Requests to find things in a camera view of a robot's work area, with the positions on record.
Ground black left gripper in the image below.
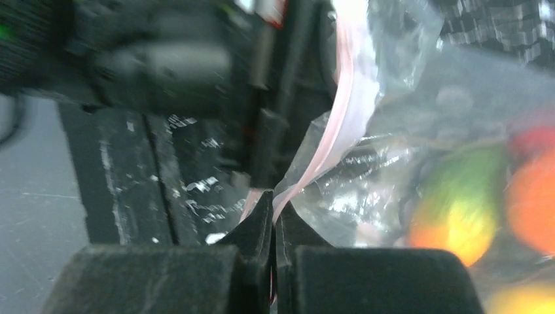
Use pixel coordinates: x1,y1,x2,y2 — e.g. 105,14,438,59
56,1,331,188

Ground orange fake fruit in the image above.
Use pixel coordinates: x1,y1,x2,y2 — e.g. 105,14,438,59
506,150,554,256

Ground yellow green fake mango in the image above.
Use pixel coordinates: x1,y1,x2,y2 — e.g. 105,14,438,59
406,145,509,266

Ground red fake apple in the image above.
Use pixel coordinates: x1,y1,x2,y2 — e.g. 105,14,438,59
509,126,554,158

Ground clear zip top bag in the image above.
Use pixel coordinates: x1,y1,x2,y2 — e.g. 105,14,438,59
238,0,555,314

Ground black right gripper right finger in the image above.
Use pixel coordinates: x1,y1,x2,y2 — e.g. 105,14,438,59
275,205,483,313

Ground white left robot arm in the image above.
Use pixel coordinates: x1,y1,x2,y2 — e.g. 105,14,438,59
1,1,336,188

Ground yellow fake fruit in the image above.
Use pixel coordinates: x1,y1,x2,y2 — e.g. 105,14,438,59
486,283,554,314

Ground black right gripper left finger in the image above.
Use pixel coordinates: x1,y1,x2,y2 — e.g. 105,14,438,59
43,192,273,313

